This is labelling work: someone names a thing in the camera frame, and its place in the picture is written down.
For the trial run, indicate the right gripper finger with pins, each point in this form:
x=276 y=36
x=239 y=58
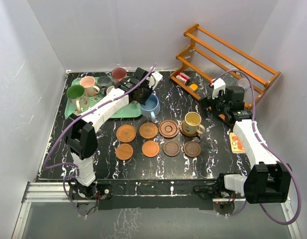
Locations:
x=202 y=107
x=207 y=104

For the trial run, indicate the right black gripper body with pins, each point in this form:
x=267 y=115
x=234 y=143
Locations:
x=220 y=104

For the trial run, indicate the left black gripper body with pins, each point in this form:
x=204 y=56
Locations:
x=146 y=92

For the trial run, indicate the light blue mug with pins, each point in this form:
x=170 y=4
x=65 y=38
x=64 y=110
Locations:
x=151 y=108

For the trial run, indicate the cream yellow mug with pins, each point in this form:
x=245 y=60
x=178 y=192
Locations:
x=192 y=123

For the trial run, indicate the woven rattan coaster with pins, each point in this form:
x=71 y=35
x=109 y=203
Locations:
x=148 y=130
x=126 y=133

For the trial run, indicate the ringed wooden coaster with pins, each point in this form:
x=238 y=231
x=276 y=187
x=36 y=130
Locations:
x=168 y=128
x=185 y=133

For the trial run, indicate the dark walnut coaster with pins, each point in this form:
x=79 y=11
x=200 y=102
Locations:
x=171 y=148
x=192 y=149

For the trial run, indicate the light orange wooden coaster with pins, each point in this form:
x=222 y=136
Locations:
x=150 y=148

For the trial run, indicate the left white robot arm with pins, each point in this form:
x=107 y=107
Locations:
x=80 y=135

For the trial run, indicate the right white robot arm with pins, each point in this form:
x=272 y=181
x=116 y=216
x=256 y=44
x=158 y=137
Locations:
x=268 y=180

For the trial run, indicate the clear plastic cup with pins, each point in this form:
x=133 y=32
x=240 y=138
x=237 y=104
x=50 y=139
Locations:
x=244 y=83

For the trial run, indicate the yellow small block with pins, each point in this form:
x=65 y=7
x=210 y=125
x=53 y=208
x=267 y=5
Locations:
x=193 y=87

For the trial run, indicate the maroon tall mug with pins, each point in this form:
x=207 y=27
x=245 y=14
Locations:
x=118 y=74

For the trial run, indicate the silver white mug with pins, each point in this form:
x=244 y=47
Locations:
x=109 y=89

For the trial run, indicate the red white small box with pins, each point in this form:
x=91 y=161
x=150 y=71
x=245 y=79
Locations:
x=183 y=77

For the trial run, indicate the dark grey mug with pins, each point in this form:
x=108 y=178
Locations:
x=104 y=82

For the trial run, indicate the orange wooden shelf rack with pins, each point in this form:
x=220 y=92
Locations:
x=208 y=56

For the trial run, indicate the orange patterned card box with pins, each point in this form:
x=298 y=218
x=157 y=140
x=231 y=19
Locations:
x=236 y=144

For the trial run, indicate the pink mug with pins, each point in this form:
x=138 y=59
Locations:
x=89 y=84

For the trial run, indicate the green inside mug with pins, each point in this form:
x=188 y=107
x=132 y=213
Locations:
x=77 y=95

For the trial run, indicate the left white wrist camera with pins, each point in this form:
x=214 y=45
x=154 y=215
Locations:
x=154 y=79

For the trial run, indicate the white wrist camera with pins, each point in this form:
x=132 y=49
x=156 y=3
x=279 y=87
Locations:
x=154 y=79
x=217 y=85

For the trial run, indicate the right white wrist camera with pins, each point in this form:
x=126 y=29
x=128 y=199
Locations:
x=217 y=85

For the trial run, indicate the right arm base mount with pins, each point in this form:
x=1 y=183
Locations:
x=217 y=190

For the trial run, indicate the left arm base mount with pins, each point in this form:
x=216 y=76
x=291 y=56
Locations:
x=95 y=191

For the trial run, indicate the aluminium frame rail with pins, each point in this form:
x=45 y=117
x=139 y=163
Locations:
x=148 y=194

